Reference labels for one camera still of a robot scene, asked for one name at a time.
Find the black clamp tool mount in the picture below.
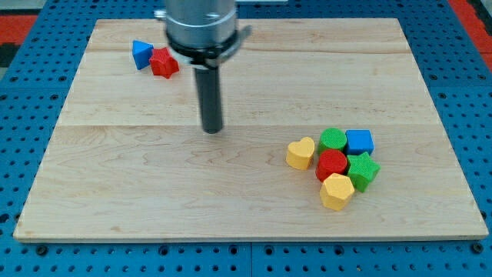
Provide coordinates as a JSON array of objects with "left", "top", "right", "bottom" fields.
[{"left": 167, "top": 25, "right": 252, "bottom": 70}]

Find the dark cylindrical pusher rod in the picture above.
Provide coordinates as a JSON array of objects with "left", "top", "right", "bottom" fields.
[{"left": 194, "top": 68, "right": 223, "bottom": 134}]

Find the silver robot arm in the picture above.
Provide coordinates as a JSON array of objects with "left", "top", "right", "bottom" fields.
[{"left": 155, "top": 0, "right": 252, "bottom": 134}]

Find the red star block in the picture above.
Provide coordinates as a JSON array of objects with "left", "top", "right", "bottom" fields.
[{"left": 149, "top": 48, "right": 180, "bottom": 79}]

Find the yellow heart block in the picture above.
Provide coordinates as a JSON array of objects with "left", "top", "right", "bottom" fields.
[{"left": 285, "top": 137, "right": 315, "bottom": 170}]

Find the green star block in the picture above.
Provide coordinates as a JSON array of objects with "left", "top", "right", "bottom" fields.
[{"left": 347, "top": 152, "right": 381, "bottom": 192}]

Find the blue triangle block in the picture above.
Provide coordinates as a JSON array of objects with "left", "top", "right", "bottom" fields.
[{"left": 131, "top": 40, "right": 154, "bottom": 70}]

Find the wooden board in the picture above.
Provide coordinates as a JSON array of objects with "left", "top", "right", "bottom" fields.
[{"left": 13, "top": 18, "right": 488, "bottom": 243}]

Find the green cylinder block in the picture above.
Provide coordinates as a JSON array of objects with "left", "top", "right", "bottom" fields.
[{"left": 317, "top": 128, "right": 347, "bottom": 155}]

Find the red cylinder block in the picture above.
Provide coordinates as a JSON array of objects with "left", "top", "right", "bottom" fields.
[{"left": 315, "top": 149, "right": 348, "bottom": 182}]

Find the blue cube block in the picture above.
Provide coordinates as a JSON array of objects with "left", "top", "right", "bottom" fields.
[{"left": 345, "top": 129, "right": 374, "bottom": 155}]

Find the yellow hexagon block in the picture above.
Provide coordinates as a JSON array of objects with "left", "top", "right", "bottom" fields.
[{"left": 320, "top": 173, "right": 354, "bottom": 211}]

